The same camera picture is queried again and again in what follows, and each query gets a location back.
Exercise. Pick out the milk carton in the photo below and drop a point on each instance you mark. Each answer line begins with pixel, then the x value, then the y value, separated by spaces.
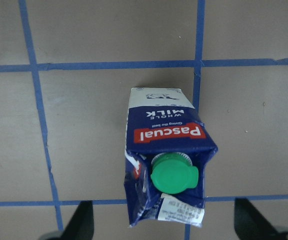
pixel 166 151

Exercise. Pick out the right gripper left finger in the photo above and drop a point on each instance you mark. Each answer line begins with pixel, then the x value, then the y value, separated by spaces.
pixel 81 225

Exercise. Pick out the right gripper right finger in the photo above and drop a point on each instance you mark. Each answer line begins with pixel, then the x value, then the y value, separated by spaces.
pixel 250 224

